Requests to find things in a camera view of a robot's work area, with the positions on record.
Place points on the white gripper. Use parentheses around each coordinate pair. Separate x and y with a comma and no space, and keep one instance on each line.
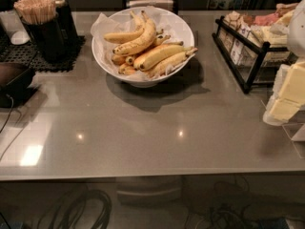
(297,32)

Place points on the large top yellow banana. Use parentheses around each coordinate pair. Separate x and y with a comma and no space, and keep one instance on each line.
(140,43)

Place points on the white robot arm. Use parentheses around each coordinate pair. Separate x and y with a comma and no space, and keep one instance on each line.
(296,33)

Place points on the lower right yellow banana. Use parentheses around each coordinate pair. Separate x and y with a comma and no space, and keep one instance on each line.
(167,65)

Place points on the white ceramic bowl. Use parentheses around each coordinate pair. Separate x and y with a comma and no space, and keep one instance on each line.
(178,29)

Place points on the white paper bowl liner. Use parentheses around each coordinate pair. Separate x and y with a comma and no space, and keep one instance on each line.
(103,26)

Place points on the middle long yellow banana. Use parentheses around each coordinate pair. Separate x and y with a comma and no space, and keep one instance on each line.
(152,57)

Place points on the short centre yellow banana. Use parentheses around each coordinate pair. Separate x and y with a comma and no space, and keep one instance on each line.
(130,59)

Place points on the small lower left banana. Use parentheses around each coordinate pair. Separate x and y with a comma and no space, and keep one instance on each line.
(126,69)

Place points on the small left yellow banana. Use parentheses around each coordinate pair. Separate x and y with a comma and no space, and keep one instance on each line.
(118,59)

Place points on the upper left yellow banana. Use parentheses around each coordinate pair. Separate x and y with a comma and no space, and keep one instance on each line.
(121,37)

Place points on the clear acrylic holder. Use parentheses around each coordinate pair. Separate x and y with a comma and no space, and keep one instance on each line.
(296,133)

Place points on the dark bottle with cork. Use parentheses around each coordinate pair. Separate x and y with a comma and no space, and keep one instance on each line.
(66,23)

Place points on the black cup of stirrers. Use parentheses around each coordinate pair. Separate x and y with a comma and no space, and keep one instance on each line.
(40,19)

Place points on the black rubber mesh mat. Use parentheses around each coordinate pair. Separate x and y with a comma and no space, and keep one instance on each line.
(28,55)

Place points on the dark round appliance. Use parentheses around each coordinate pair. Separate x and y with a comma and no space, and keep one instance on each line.
(15,80)

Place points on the glass shaker white contents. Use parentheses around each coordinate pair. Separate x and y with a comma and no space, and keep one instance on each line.
(11,23)

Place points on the black wire condiment rack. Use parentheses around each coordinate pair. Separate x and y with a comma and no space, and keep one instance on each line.
(252,63)

